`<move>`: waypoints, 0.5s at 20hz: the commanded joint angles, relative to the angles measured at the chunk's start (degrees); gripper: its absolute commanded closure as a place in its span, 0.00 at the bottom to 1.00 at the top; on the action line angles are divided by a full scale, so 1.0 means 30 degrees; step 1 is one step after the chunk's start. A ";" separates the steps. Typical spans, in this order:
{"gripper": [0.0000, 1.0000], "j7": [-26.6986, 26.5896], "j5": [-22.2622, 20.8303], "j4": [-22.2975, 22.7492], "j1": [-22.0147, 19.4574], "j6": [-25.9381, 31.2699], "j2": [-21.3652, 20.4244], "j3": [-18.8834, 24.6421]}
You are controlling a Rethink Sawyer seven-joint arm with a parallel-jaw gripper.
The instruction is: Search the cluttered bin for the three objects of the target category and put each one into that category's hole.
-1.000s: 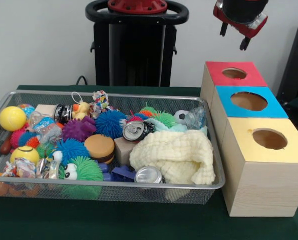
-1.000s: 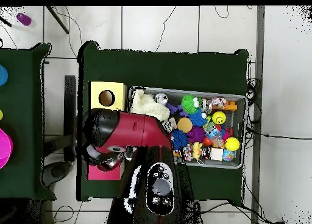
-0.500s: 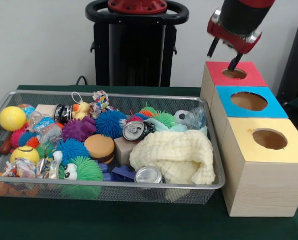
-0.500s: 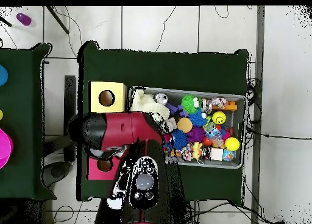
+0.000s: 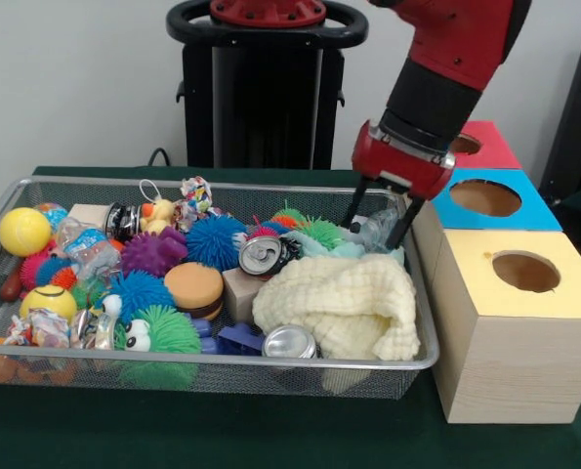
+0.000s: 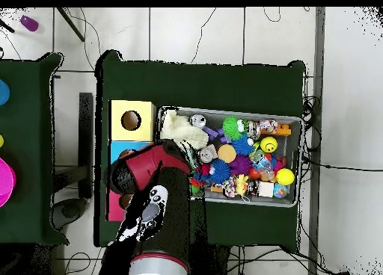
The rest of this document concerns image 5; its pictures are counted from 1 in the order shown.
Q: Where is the wooden box with three holes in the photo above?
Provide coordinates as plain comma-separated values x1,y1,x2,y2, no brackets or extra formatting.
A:
400,119,581,424

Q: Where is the toy hamburger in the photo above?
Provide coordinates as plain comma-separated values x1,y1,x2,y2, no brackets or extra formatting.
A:
164,262,226,322

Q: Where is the green fuzzy toy with eyes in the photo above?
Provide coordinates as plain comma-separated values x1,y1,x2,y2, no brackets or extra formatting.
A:
113,305,202,354

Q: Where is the purple spiky ball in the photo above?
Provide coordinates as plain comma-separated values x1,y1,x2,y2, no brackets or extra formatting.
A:
121,227,189,278

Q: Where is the shallow clear mesh bin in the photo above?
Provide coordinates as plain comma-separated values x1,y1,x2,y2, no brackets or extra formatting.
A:
0,175,441,401

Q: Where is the yellow smiley face ball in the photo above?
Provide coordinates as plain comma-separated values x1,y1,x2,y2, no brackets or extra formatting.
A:
19,285,79,322

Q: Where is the plain yellow ball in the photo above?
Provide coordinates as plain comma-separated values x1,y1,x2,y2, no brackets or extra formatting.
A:
0,206,53,257

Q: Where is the silver crushed can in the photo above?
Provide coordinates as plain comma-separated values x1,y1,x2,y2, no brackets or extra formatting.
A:
263,325,319,360

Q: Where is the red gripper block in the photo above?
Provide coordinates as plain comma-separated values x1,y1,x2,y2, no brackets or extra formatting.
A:
341,119,456,250

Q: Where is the blue fuzzy toy with eyes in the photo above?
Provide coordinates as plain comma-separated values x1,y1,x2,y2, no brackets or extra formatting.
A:
99,270,177,323

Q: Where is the small black white soccer ball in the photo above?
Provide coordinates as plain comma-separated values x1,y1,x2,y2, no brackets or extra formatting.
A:
339,220,371,244

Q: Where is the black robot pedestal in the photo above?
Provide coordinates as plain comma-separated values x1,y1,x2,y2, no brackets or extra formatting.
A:
165,0,369,171

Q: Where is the black crushed soda can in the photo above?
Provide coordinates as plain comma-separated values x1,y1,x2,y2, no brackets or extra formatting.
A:
238,235,304,277

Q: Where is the cream waffle cloth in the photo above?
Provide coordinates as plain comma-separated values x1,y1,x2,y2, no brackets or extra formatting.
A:
251,255,422,362

